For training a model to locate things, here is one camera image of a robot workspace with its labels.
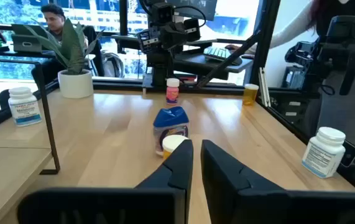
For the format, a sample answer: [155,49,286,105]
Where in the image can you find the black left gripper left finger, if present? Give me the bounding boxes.
[17,139,194,224]

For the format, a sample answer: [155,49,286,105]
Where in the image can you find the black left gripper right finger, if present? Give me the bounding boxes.
[200,139,355,224]

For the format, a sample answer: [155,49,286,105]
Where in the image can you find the pink medicine bottle white cap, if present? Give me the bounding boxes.
[165,77,180,106]

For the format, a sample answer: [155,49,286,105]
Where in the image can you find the blue cap Tums bottle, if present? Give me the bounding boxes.
[152,106,190,156]

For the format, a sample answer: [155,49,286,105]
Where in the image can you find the white melatonin bottle blue band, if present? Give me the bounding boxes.
[301,126,347,179]
[7,86,43,128]

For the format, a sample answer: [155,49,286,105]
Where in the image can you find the black desk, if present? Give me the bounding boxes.
[111,34,254,82]

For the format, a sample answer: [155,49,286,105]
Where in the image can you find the black keyboard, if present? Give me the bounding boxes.
[202,45,243,66]

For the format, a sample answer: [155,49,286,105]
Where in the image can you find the grey office chair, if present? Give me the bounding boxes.
[101,51,126,78]

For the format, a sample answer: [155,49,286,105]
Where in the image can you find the black crossbar with silver brackets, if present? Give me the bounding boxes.
[256,93,355,194]

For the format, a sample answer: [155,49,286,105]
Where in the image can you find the white slats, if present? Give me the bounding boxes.
[257,66,272,108]

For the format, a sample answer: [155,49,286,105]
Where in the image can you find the green plant in white pot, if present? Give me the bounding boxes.
[24,17,104,100]

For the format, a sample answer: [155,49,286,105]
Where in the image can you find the grey laptop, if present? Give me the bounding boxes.
[11,23,49,53]

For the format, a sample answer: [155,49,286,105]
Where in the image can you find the black equipment on stand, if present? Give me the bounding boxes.
[281,14,355,97]

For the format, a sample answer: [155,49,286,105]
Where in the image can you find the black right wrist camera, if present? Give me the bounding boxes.
[151,2,175,25]

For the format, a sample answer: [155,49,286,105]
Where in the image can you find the wooden shelf black metal frame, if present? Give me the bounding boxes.
[0,54,62,224]

